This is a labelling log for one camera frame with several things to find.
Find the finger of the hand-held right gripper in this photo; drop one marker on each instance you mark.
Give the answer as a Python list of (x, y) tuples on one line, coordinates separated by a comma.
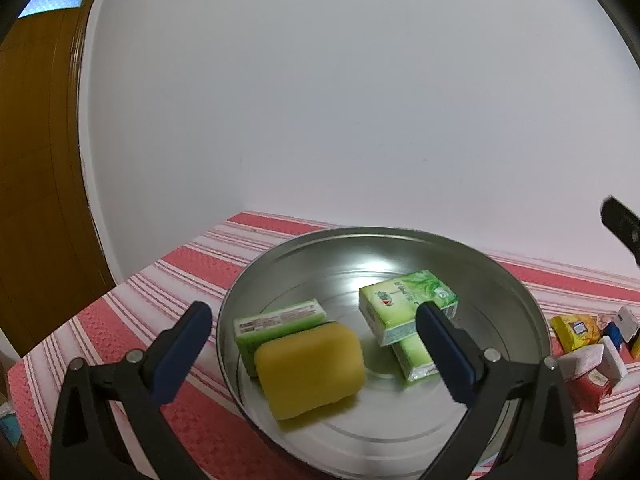
[(622, 225)]

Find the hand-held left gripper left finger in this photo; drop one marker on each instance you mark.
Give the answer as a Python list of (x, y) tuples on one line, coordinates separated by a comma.
[(182, 342)]

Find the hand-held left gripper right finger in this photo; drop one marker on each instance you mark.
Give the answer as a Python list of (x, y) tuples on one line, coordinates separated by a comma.
[(447, 355)]

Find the yellow snack packet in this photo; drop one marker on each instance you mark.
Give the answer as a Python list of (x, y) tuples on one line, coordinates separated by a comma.
[(575, 330)]

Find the round metal basin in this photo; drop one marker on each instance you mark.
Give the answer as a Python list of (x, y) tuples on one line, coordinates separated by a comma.
[(325, 280)]

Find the red snack packet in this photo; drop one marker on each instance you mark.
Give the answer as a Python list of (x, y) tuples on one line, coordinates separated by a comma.
[(592, 392)]

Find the small green tissue packet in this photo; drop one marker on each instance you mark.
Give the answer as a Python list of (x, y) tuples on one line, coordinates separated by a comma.
[(415, 362)]

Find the red striped cloth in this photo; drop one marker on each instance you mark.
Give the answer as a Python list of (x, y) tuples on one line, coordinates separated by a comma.
[(165, 280)]

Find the large green tissue packet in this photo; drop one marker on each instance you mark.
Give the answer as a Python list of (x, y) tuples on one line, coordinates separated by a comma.
[(395, 305)]

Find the pink beige snack packet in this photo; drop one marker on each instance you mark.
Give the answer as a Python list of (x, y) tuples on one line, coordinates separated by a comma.
[(606, 319)]

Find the blue and white tissue packet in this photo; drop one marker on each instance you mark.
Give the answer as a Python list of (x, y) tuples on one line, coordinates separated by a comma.
[(627, 321)]

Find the green soap box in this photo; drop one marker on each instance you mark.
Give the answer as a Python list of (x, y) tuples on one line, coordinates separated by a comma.
[(280, 320)]

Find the yellow sponge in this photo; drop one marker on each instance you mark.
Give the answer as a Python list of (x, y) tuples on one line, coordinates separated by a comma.
[(310, 370)]

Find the white upright packet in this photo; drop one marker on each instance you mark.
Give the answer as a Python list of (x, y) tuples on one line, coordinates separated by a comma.
[(614, 360)]

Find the brown wooden door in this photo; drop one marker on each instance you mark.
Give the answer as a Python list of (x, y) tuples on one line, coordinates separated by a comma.
[(35, 185)]

